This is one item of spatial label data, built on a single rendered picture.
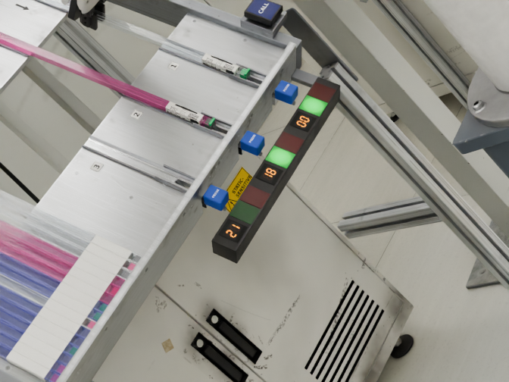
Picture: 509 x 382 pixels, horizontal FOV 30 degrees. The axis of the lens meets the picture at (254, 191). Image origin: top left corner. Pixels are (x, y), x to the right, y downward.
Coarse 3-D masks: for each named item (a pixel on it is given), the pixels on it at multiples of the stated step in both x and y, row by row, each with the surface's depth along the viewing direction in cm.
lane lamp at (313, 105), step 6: (306, 96) 148; (306, 102) 147; (312, 102) 147; (318, 102) 147; (324, 102) 147; (300, 108) 146; (306, 108) 146; (312, 108) 146; (318, 108) 146; (318, 114) 146
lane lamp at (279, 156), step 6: (276, 150) 142; (282, 150) 142; (270, 156) 141; (276, 156) 141; (282, 156) 141; (288, 156) 141; (294, 156) 141; (276, 162) 141; (282, 162) 141; (288, 162) 141
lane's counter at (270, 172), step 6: (264, 168) 140; (270, 168) 140; (276, 168) 140; (258, 174) 140; (264, 174) 140; (270, 174) 140; (276, 174) 140; (264, 180) 139; (270, 180) 139; (276, 180) 139
